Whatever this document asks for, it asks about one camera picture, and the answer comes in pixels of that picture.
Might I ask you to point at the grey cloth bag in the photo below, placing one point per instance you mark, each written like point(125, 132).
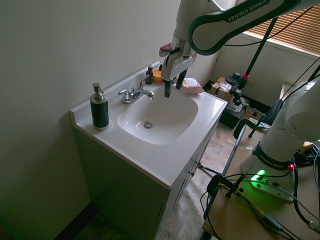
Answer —
point(273, 112)

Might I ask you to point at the metal cabinet knob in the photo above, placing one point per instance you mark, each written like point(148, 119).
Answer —
point(192, 172)
point(199, 164)

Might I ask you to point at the black sanitizer pump bottle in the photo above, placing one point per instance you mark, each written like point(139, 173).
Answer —
point(99, 110)

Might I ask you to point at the black C-clamp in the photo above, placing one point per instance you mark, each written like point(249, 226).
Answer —
point(217, 180)
point(243, 123)

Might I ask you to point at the black tripod leg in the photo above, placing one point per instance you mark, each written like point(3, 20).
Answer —
point(211, 170)

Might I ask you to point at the orange jar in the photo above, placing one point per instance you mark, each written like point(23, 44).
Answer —
point(157, 77)

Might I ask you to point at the dark dropper bottle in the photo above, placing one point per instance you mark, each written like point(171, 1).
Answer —
point(149, 77)

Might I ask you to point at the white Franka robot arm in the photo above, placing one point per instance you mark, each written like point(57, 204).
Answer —
point(282, 130)

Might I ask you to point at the red stop button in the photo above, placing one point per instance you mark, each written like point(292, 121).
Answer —
point(290, 167)

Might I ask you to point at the brown cardboard box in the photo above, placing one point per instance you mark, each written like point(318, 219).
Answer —
point(223, 94)

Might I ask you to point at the black baseboard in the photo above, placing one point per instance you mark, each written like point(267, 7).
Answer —
point(50, 220)

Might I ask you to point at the black camera stand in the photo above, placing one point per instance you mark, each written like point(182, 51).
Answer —
point(260, 47)

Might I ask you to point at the chrome sink drain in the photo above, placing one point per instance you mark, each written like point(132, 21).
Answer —
point(147, 125)

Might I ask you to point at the black case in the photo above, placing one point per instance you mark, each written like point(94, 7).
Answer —
point(231, 117)

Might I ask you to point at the wooden window blinds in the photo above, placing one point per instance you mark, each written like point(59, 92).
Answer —
point(295, 27)

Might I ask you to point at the small gold bottle black cap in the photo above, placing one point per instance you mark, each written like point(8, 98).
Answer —
point(160, 68)

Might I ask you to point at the pink wipes pack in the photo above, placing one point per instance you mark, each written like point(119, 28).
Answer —
point(192, 87)

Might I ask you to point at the white sink countertop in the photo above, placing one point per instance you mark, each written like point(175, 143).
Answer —
point(140, 155)

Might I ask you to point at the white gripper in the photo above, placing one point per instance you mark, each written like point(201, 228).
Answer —
point(175, 67)

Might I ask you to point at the grey vanity cabinet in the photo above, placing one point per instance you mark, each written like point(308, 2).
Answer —
point(130, 200)

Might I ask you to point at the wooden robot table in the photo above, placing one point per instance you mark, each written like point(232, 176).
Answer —
point(240, 220)

